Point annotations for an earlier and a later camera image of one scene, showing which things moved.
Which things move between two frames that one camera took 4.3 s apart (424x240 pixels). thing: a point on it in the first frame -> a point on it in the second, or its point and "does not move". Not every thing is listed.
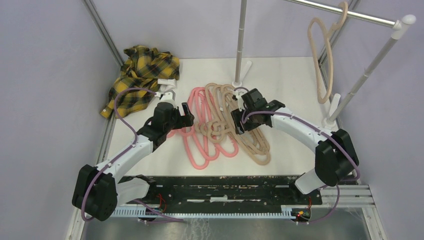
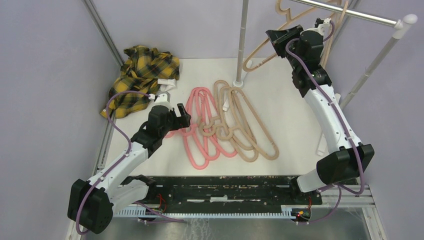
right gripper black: (237, 115) -> (281, 37)
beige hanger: (252, 142) -> (288, 12)
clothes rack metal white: (398, 31) does not move
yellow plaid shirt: (143, 67) does not move
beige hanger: (224, 127) -> (236, 125)
